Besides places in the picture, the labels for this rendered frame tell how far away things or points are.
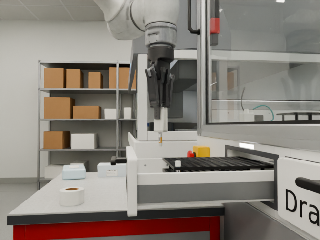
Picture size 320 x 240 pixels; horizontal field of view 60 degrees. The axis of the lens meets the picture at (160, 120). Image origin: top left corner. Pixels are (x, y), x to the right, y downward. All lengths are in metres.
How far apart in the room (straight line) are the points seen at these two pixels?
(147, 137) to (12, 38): 4.38
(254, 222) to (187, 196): 0.22
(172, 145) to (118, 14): 0.82
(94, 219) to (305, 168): 0.54
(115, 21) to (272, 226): 0.69
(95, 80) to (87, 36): 0.97
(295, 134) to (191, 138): 1.01
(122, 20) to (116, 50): 4.16
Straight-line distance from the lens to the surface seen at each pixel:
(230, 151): 0.85
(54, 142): 4.65
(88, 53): 5.11
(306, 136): 0.53
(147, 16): 0.81
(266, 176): 0.62
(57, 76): 4.68
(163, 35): 0.78
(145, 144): 1.47
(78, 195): 0.85
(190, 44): 1.56
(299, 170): 0.52
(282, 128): 0.58
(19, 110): 5.32
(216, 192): 0.58
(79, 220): 0.81
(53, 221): 0.82
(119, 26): 0.91
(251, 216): 0.74
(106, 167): 1.26
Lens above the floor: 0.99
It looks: 1 degrees up
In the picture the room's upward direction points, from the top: straight up
